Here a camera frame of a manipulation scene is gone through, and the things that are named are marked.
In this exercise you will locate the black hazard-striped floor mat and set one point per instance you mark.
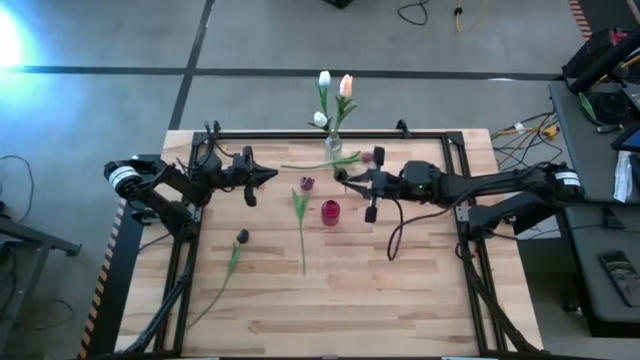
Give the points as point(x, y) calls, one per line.
point(117, 280)

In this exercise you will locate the black frame clamp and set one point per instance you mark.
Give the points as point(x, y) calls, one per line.
point(402, 127)
point(216, 126)

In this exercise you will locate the black artificial tulip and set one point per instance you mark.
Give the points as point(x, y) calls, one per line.
point(242, 236)

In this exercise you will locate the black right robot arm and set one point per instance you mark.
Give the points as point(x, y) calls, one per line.
point(500, 185)

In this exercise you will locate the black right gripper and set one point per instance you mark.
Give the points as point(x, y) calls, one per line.
point(387, 184)

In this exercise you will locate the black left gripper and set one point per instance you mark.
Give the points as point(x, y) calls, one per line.
point(247, 175)

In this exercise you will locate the white artificial tulip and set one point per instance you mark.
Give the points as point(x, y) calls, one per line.
point(324, 78)
point(320, 119)

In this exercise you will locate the peach artificial tulip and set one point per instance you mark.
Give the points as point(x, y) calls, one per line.
point(346, 86)

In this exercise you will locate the tablet with blue screen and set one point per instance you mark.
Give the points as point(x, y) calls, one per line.
point(630, 140)

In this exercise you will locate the dark grey side desk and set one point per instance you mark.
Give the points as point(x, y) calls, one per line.
point(595, 150)

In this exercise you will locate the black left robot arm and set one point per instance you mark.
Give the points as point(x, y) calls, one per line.
point(165, 177)

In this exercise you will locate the black aluminium table frame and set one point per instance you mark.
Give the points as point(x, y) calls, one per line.
point(325, 135)

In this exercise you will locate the black metal side table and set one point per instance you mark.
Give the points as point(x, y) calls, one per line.
point(50, 243)

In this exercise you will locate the pink-red artificial tulip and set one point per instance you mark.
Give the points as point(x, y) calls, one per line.
point(367, 157)

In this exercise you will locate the clear ribbed glass vase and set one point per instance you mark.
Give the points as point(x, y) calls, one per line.
point(333, 149)

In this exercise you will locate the black stand pole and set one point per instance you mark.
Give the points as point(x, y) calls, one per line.
point(605, 60)

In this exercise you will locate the silver frame bracket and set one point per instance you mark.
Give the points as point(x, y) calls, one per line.
point(462, 214)

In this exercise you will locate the yellow plug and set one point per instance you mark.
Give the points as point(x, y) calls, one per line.
point(550, 131)

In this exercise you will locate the red ribbed glass vase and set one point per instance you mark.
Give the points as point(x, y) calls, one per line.
point(330, 212)

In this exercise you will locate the dark purple-red artificial tulip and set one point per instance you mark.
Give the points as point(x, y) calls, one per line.
point(307, 183)

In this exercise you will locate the white papers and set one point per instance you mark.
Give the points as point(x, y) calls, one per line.
point(624, 175)

